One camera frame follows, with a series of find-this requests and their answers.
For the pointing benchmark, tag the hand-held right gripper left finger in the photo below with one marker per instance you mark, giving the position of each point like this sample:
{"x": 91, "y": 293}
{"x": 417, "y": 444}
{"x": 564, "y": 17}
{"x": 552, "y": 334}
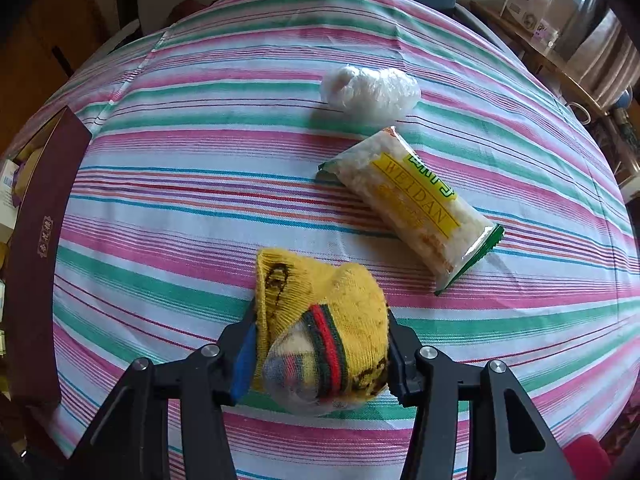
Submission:
{"x": 245, "y": 360}

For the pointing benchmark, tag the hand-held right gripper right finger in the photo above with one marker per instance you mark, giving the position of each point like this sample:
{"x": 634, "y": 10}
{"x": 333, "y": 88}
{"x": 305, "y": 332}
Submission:
{"x": 400, "y": 360}

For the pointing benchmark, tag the yellow sock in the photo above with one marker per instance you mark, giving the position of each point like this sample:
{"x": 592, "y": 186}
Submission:
{"x": 340, "y": 310}

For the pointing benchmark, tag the maroon gift box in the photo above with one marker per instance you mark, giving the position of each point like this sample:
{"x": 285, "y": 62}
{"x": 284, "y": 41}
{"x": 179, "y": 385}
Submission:
{"x": 40, "y": 260}

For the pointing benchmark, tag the white cardboard box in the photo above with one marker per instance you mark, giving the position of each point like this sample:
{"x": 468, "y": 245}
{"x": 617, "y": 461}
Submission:
{"x": 7, "y": 180}

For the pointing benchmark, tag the clear yellow-label snack packet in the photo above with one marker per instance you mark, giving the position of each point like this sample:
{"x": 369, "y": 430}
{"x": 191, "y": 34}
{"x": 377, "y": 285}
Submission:
{"x": 415, "y": 205}

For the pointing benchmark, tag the striped tablecloth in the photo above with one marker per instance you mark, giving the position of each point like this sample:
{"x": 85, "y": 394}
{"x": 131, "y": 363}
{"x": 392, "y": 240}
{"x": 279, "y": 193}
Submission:
{"x": 200, "y": 135}

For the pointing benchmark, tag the white crumpled plastic bag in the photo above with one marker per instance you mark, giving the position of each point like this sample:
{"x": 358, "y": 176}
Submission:
{"x": 370, "y": 90}

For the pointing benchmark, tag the white mug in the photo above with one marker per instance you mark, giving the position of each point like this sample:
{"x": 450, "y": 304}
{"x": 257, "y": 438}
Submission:
{"x": 581, "y": 112}

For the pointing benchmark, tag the wooden desk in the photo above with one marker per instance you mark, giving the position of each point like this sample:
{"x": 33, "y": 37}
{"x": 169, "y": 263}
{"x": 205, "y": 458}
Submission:
{"x": 560, "y": 65}

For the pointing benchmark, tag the reddish brown furry thing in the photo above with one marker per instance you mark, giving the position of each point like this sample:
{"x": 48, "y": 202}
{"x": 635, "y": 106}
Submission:
{"x": 190, "y": 12}

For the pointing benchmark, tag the small pink white pack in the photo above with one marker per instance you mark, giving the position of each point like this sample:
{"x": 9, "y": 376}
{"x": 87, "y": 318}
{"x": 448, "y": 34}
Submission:
{"x": 547, "y": 35}

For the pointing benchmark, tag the beige curtain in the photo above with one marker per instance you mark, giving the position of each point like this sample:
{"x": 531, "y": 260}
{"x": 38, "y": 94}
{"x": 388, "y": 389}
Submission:
{"x": 605, "y": 55}

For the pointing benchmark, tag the wooden cabinet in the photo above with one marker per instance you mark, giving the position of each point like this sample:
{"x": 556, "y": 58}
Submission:
{"x": 45, "y": 35}

